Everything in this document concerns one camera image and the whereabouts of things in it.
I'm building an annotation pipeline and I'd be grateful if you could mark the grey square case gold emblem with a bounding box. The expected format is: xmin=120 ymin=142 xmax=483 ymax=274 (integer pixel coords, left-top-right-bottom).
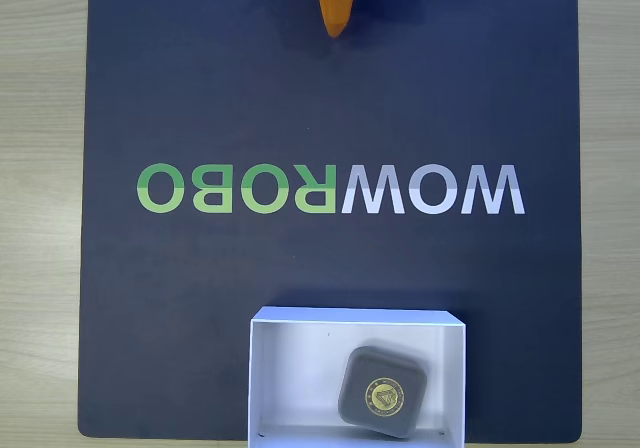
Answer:
xmin=337 ymin=345 xmax=429 ymax=439

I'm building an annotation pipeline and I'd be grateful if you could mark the dark mat WOWROBO print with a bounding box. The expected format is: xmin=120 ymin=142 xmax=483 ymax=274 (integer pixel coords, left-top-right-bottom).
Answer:
xmin=77 ymin=0 xmax=584 ymax=442

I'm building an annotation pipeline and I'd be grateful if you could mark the white cardboard box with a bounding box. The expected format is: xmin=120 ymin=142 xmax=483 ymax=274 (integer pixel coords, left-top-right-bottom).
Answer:
xmin=248 ymin=306 xmax=467 ymax=448

